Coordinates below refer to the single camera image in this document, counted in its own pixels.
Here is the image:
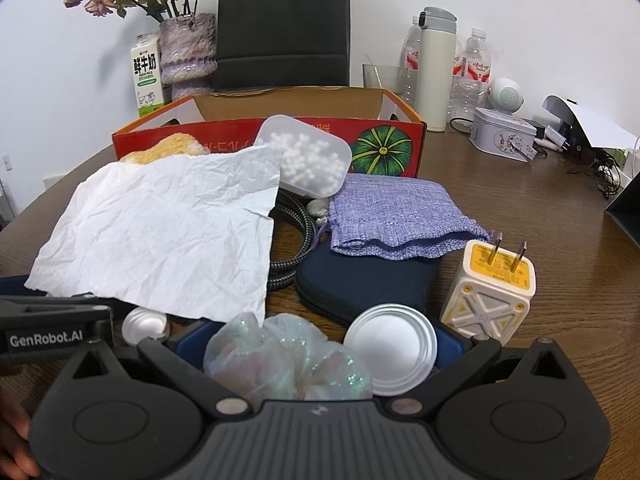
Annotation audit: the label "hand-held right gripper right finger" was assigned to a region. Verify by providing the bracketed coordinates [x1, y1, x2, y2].
[390, 329, 568, 418]

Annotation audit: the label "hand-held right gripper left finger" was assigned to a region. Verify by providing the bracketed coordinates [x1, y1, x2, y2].
[72, 320, 247, 421]

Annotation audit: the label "round white tin lid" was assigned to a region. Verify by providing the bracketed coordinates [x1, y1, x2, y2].
[342, 302, 438, 396]

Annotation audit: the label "yellow white power adapter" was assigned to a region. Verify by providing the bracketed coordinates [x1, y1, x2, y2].
[440, 240, 537, 346]

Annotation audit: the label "iridescent plastic bag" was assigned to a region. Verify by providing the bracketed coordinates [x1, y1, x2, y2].
[202, 311, 373, 401]

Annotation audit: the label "navy zip case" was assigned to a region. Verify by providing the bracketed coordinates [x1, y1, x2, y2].
[295, 245, 451, 328]

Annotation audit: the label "white paper sheet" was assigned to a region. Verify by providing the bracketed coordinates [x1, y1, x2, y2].
[24, 145, 285, 322]
[542, 95, 639, 151]

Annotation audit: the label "purple woven pouch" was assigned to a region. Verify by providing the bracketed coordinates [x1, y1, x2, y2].
[327, 174, 490, 261]

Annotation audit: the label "yellow sponge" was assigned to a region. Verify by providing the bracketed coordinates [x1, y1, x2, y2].
[119, 132, 211, 165]

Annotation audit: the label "red cardboard box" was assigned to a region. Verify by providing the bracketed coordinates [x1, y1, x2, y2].
[111, 87, 427, 179]

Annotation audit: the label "clear plastic cotton swab box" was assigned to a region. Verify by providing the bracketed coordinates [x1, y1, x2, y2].
[254, 114, 352, 197]

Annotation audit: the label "wooden desktop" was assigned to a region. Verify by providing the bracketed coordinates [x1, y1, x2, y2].
[0, 120, 640, 480]

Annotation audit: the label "person's left hand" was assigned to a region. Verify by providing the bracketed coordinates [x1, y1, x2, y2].
[0, 391, 42, 478]

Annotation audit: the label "small round white lid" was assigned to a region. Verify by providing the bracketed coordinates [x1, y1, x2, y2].
[121, 306, 168, 346]

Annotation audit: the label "crumpled white tissue ball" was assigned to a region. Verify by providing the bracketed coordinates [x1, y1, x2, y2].
[306, 199, 331, 228]

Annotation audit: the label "pale printed tin box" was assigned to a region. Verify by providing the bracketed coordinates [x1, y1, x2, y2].
[469, 107, 539, 163]

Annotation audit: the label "black desk device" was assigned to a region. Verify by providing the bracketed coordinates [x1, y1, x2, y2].
[559, 119, 597, 155]

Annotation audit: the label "round white speaker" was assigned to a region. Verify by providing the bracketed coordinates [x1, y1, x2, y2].
[487, 77, 526, 114]

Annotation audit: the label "white paper bag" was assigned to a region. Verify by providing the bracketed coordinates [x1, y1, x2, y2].
[619, 136, 640, 182]

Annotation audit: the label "white green milk carton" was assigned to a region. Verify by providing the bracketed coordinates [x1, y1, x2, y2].
[131, 32, 167, 119]

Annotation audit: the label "cream thermos with grey lid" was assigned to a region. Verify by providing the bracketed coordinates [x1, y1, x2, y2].
[415, 6, 458, 132]

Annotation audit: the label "clear plastic water bottle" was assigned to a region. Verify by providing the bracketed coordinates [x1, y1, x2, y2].
[401, 16, 424, 111]
[448, 27, 489, 121]

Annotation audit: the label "clear glass cup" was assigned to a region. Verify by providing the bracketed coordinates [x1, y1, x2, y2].
[362, 64, 419, 99]

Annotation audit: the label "purple textured vase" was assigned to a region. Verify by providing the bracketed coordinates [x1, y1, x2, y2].
[159, 12, 219, 102]

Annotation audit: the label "black paper bag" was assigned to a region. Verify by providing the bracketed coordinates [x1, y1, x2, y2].
[214, 0, 351, 95]

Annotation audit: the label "black white braided cable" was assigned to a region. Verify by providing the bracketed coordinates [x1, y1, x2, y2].
[267, 190, 332, 292]

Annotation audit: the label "tangled black cables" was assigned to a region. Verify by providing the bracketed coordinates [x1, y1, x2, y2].
[567, 152, 627, 197]

